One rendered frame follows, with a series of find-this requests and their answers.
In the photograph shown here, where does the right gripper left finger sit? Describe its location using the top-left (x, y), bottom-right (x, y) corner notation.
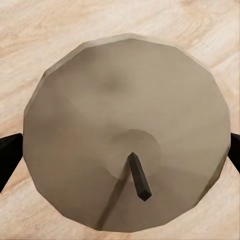
top-left (0, 133), bottom-right (23, 193)

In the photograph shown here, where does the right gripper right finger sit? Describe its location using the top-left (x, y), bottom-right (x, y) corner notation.
top-left (228, 133), bottom-right (240, 173)

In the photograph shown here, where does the pillar candle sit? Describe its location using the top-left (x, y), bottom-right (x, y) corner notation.
top-left (22, 32), bottom-right (231, 233)

